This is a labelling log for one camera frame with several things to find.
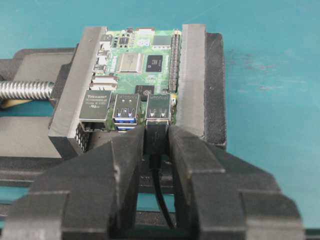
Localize green Raspberry Pi board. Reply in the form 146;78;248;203
79;27;182;133

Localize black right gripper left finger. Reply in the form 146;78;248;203
1;126;145;240

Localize black bench vise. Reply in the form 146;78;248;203
0;23;228;195

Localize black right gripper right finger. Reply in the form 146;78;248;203
168;126;320;240

